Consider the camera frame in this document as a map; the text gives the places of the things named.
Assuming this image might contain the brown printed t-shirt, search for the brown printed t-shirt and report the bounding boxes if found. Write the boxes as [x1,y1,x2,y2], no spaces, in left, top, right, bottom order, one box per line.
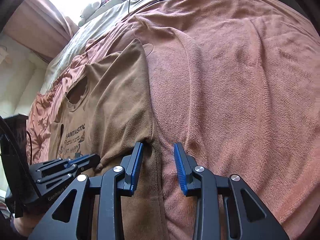
[48,39,168,239]

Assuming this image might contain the person left hand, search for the person left hand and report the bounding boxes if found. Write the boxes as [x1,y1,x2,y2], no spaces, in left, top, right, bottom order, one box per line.
[14,213,43,237]

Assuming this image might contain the cream padded headboard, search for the cream padded headboard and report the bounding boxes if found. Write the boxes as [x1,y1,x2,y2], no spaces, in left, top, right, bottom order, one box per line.
[1,33,48,117]

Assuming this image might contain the rust orange bed blanket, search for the rust orange bed blanket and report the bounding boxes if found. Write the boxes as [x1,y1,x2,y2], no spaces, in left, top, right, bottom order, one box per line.
[27,0,319,239]

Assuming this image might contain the beige bed sheet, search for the beige bed sheet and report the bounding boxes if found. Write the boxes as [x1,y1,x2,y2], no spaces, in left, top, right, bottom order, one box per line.
[40,0,155,94]

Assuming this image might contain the beige teddy bear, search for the beige teddy bear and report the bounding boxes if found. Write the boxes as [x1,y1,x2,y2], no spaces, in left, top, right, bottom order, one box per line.
[78,1,101,27]

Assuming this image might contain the left pink curtain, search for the left pink curtain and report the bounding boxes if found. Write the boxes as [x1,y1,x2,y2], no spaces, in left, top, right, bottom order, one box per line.
[3,0,79,63]

